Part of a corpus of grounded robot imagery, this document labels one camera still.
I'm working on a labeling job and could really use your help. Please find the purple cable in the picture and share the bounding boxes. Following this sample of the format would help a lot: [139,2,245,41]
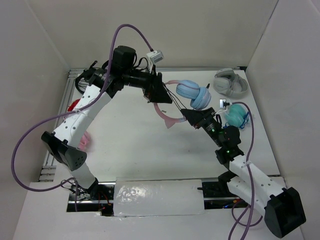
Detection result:
[11,24,155,193]
[226,101,263,240]

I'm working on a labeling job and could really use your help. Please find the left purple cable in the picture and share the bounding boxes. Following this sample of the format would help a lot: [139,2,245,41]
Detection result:
[11,24,155,193]

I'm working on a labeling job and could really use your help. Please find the red headphones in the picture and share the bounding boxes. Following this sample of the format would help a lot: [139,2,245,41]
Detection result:
[67,98,80,112]

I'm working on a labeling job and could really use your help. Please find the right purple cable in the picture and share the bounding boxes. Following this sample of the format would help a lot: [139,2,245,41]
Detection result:
[226,101,263,240]

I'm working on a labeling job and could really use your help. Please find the grey white headphones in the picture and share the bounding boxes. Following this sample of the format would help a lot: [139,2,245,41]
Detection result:
[213,68,249,100]

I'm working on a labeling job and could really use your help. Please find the black wired headphones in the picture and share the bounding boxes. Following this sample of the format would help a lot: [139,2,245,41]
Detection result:
[74,60,111,95]

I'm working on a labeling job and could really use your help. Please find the white taped front panel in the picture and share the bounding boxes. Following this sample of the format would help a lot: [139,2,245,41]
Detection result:
[113,179,205,217]

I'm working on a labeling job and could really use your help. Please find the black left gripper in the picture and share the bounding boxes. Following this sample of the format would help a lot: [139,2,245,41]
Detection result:
[122,63,172,103]

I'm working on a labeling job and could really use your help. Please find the blue pink cat-ear headphones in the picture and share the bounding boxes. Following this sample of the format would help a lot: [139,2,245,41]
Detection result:
[153,80,212,129]

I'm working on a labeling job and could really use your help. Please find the teal headphones blue cord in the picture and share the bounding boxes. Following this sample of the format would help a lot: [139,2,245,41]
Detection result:
[223,103,252,131]

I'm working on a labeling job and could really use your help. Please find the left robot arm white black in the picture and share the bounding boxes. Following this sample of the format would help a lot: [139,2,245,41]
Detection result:
[41,45,173,200]

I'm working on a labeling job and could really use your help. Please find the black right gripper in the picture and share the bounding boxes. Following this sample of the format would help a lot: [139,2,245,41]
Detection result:
[181,107,224,147]

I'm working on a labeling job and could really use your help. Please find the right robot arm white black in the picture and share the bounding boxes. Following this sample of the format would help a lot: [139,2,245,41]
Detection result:
[181,107,307,238]

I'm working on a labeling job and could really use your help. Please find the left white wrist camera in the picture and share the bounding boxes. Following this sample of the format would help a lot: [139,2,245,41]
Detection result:
[146,50,164,73]

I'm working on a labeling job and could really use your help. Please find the thin black headphone cable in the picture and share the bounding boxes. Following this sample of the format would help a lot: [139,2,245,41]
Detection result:
[162,83,211,113]

